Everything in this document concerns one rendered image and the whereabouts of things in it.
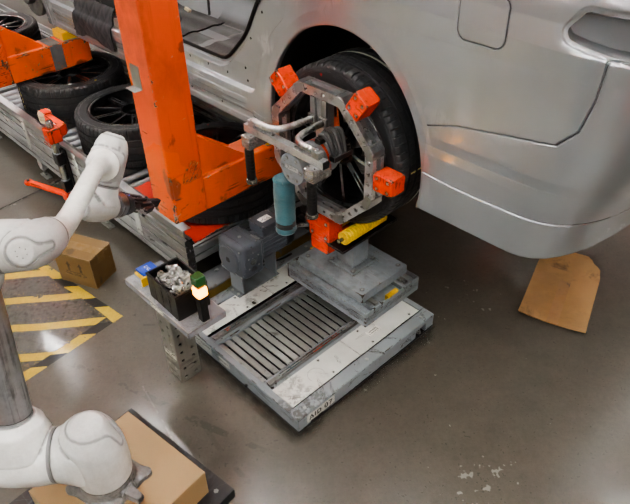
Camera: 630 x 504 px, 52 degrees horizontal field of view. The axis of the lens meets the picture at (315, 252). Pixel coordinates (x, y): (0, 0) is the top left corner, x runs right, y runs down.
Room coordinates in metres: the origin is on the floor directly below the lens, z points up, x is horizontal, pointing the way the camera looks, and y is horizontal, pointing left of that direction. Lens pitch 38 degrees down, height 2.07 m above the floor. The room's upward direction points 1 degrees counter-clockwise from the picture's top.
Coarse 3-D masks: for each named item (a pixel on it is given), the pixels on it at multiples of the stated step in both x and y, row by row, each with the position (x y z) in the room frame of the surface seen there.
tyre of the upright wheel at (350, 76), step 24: (360, 48) 2.42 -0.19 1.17; (312, 72) 2.32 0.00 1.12; (336, 72) 2.23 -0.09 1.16; (360, 72) 2.21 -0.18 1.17; (384, 72) 2.23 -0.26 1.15; (384, 96) 2.12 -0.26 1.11; (384, 120) 2.06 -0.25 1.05; (408, 120) 2.11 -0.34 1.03; (384, 144) 2.06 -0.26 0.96; (408, 144) 2.05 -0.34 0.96; (408, 168) 2.03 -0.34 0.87; (408, 192) 2.06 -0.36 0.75; (360, 216) 2.13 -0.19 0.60; (384, 216) 2.06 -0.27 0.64
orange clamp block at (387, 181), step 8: (384, 168) 2.01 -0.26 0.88; (376, 176) 1.97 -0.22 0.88; (384, 176) 1.96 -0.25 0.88; (392, 176) 1.96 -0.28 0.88; (400, 176) 1.96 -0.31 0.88; (376, 184) 1.97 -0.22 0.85; (384, 184) 1.94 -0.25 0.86; (392, 184) 1.92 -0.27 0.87; (400, 184) 1.95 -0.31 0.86; (384, 192) 1.94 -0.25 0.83; (392, 192) 1.92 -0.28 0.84; (400, 192) 1.95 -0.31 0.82
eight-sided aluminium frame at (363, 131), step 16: (304, 80) 2.26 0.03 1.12; (320, 80) 2.25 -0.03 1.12; (288, 96) 2.30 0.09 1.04; (320, 96) 2.17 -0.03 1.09; (336, 96) 2.11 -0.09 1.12; (272, 112) 2.37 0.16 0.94; (288, 112) 2.38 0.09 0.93; (352, 128) 2.06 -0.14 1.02; (368, 128) 2.06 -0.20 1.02; (368, 144) 2.00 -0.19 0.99; (368, 160) 1.99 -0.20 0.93; (368, 176) 2.00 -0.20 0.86; (304, 192) 2.26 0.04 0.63; (368, 192) 1.99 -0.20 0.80; (320, 208) 2.18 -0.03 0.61; (336, 208) 2.17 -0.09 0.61; (352, 208) 2.05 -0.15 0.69; (368, 208) 1.99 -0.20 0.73
